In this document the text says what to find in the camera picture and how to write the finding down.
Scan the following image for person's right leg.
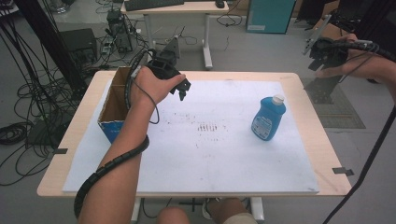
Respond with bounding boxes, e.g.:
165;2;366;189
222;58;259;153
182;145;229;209
206;198;250;224

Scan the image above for person's left hand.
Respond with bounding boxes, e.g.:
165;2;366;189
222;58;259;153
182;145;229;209
130;65;187;110

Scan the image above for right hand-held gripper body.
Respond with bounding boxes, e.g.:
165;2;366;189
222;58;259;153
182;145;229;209
303;13;349;70

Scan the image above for black spiral-wrapped gripper cable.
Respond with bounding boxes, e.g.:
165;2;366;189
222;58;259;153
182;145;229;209
73;66;150;218
321;39;396;224

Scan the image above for black keyboard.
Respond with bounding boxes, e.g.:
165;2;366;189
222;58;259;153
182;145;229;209
124;0;185;12

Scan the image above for thin black right gripper wire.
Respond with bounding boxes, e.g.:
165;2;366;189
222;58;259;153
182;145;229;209
337;50;375;83

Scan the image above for tangle of black floor cables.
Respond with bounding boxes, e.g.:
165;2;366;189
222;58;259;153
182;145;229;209
0;18;78;188

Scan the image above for person's left leg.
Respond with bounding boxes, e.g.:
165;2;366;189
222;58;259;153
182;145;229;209
156;206;191;224

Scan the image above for black spiral-wrapped right gripper cable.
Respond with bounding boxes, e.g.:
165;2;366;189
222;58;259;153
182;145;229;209
321;39;396;224

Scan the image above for black metal post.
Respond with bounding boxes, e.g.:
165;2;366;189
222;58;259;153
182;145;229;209
13;0;88;92

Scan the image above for black equipment box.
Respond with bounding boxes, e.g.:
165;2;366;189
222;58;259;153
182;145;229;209
59;28;98;64

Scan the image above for teal cabinet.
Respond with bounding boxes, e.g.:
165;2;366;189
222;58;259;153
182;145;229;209
246;0;297;35

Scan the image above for dark grid floor mat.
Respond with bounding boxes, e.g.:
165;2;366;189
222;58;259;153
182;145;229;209
300;77;367;130

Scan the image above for light wooden table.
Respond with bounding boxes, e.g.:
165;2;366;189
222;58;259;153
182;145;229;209
36;70;353;222

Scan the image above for blue bottle with white cap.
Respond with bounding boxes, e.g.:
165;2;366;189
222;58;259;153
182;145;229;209
250;93;287;142

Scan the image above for person's right hand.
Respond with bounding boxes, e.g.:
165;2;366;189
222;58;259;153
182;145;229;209
314;33;391;87

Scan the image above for blue cardboard box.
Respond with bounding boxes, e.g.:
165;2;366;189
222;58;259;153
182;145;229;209
97;65;134;144

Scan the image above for beige shorts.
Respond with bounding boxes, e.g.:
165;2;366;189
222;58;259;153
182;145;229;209
222;213;258;224

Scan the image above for white shoe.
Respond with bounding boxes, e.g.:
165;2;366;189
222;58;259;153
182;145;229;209
202;199;214;220

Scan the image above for black spiral-wrapped left gripper cable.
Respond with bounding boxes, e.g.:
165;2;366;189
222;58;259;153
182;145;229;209
73;66;150;218

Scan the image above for thin black gripper wire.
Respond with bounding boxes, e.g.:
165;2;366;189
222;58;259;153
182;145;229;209
337;50;375;83
132;77;161;125

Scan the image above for white paper mat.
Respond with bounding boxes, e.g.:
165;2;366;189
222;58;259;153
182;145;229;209
62;78;320;194

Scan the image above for thin black left gripper wire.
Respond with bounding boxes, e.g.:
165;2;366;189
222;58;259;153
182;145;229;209
132;77;161;125

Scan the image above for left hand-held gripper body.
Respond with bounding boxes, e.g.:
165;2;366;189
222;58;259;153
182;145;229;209
146;35;185;81

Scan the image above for brown cardboard box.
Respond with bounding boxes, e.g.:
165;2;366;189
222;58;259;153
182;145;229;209
314;18;349;41

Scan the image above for white-legged wooden desk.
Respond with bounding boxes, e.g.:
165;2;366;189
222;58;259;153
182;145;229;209
120;0;230;70

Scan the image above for person's leg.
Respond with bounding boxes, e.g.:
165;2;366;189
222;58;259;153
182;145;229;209
206;198;250;224
156;206;191;224

